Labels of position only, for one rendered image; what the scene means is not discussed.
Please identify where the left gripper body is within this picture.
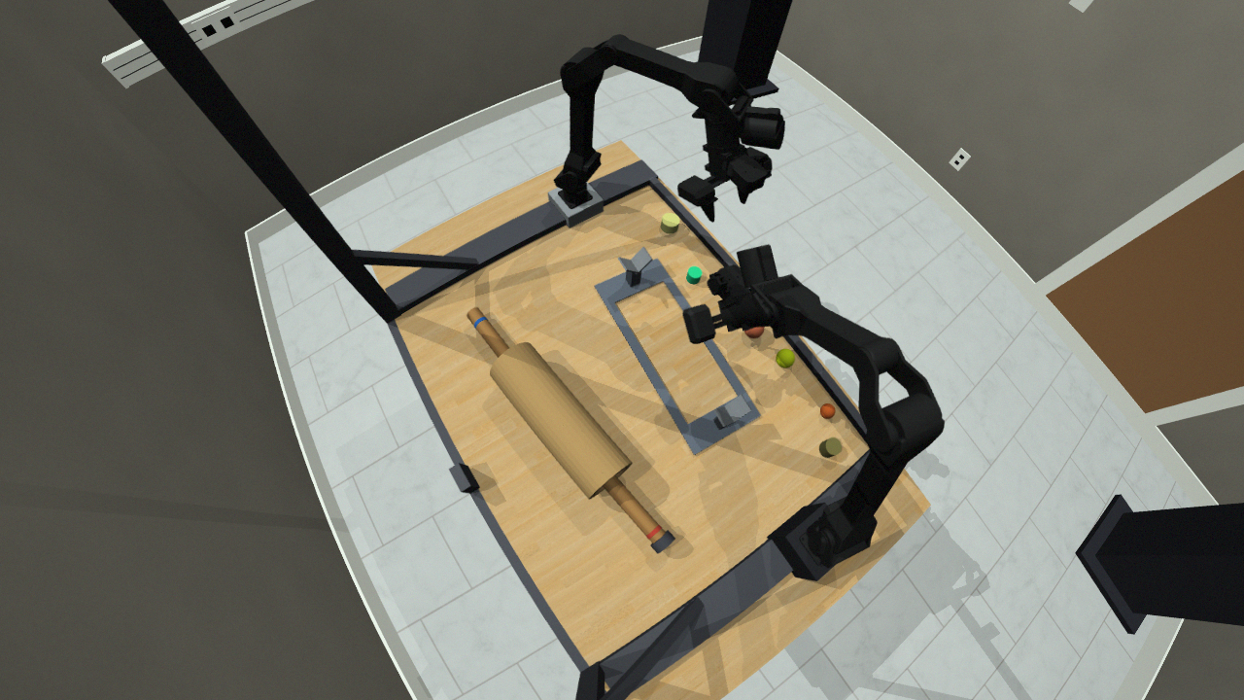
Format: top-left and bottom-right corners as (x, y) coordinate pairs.
(677, 140), (768, 206)

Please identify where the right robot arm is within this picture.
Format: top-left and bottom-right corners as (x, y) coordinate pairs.
(708, 244), (945, 568)

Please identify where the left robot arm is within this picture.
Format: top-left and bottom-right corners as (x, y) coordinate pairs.
(554, 34), (785, 209)

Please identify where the grey metal rack with two upright cradles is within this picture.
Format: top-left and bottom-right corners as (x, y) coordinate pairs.
(593, 247), (760, 453)

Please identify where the tan cylinder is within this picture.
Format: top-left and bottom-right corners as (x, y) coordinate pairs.
(490, 342), (633, 500)

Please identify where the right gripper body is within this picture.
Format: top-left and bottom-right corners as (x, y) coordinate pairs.
(682, 293), (758, 344)

